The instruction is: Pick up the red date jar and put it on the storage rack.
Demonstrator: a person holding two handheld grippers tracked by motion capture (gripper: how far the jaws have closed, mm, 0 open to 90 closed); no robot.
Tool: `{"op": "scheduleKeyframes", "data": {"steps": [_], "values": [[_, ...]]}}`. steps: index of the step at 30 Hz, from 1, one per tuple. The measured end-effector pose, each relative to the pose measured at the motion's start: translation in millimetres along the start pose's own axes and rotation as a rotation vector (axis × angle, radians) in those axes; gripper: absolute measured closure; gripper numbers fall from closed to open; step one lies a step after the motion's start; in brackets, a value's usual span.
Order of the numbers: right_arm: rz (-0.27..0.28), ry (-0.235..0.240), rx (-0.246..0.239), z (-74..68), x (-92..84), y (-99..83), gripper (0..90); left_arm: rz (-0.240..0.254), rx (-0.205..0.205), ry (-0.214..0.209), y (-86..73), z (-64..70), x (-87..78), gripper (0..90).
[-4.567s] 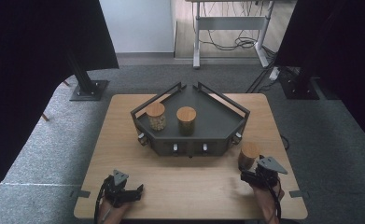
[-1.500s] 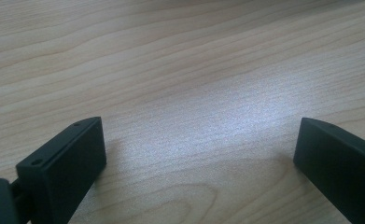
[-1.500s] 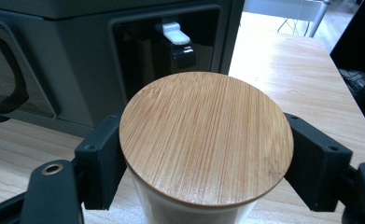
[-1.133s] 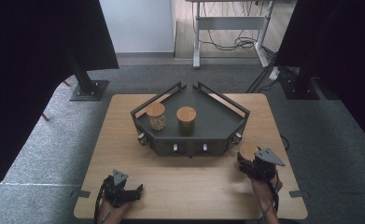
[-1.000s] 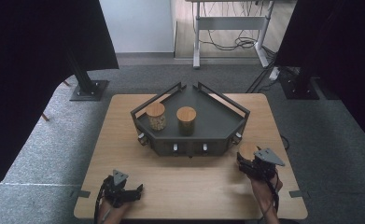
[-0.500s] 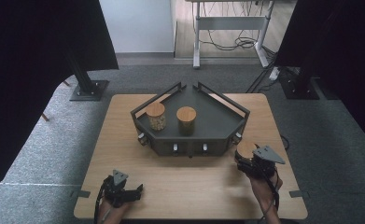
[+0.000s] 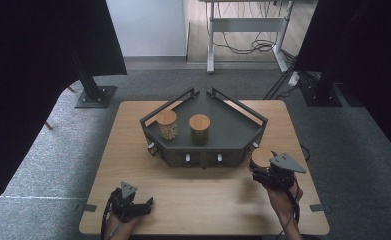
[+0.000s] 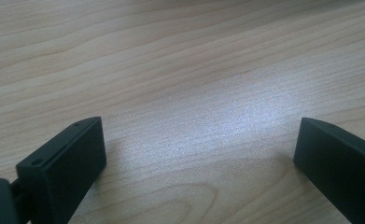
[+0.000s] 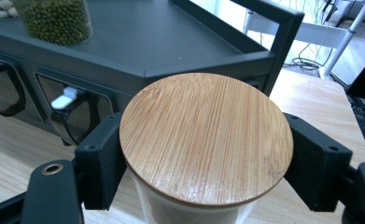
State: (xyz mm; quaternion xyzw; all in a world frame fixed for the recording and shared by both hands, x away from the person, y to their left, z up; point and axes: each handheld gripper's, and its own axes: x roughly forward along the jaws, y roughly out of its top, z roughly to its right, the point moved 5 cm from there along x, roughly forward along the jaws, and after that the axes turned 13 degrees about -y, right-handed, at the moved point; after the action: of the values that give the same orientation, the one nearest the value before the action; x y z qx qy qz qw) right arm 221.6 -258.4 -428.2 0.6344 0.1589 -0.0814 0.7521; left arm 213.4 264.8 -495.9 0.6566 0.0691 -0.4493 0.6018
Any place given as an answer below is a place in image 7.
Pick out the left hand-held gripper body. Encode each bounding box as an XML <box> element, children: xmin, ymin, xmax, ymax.
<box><xmin>110</xmin><ymin>180</ymin><xmax>140</xmax><ymax>223</ymax></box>

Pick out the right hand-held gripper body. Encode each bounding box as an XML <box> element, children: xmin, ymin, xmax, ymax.
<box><xmin>260</xmin><ymin>152</ymin><xmax>307</xmax><ymax>191</ymax></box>

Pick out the glass jar with brown contents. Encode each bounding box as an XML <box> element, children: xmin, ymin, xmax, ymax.
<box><xmin>249</xmin><ymin>146</ymin><xmax>276</xmax><ymax>172</ymax></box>

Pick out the black corner shelf rack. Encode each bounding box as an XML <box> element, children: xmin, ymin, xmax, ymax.
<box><xmin>139</xmin><ymin>87</ymin><xmax>269</xmax><ymax>170</ymax></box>

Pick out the glass jar with green contents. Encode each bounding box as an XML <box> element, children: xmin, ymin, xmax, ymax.
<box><xmin>188</xmin><ymin>113</ymin><xmax>212</xmax><ymax>146</ymax></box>

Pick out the glass jar with pale beans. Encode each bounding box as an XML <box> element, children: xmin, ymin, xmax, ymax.
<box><xmin>156</xmin><ymin>109</ymin><xmax>180</xmax><ymax>141</ymax></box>

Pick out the white power strip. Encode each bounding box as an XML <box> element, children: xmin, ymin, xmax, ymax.
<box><xmin>287</xmin><ymin>71</ymin><xmax>301</xmax><ymax>87</ymax></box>

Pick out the black metal stand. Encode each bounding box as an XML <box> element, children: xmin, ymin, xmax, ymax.
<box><xmin>70</xmin><ymin>54</ymin><xmax>118</xmax><ymax>110</ymax></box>
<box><xmin>298</xmin><ymin>63</ymin><xmax>344</xmax><ymax>108</ymax></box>

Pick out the black curtain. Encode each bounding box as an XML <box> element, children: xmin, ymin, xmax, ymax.
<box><xmin>294</xmin><ymin>0</ymin><xmax>391</xmax><ymax>165</ymax></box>
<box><xmin>0</xmin><ymin>0</ymin><xmax>128</xmax><ymax>225</ymax></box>

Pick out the left hand-held gripper cable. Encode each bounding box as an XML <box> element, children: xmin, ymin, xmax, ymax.
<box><xmin>99</xmin><ymin>188</ymin><xmax>119</xmax><ymax>240</ymax></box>

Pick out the hand-held gripper cable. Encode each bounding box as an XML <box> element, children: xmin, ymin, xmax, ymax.
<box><xmin>99</xmin><ymin>188</ymin><xmax>119</xmax><ymax>240</ymax></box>
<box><xmin>275</xmin><ymin>176</ymin><xmax>301</xmax><ymax>236</ymax></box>

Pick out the right hand-held gripper cable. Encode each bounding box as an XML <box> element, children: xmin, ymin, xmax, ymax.
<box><xmin>275</xmin><ymin>176</ymin><xmax>301</xmax><ymax>236</ymax></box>

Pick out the black floor cable loop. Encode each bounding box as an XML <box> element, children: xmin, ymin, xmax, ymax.
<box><xmin>299</xmin><ymin>143</ymin><xmax>313</xmax><ymax>163</ymax></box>

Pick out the black floor cable bundle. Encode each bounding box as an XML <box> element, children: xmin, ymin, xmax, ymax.
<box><xmin>262</xmin><ymin>49</ymin><xmax>299</xmax><ymax>101</ymax></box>

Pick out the tangle of black cables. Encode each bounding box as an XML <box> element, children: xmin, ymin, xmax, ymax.
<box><xmin>212</xmin><ymin>1</ymin><xmax>284</xmax><ymax>56</ymax></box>

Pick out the white desk frame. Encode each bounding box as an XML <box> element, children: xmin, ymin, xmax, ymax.
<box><xmin>197</xmin><ymin>0</ymin><xmax>296</xmax><ymax>74</ymax></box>

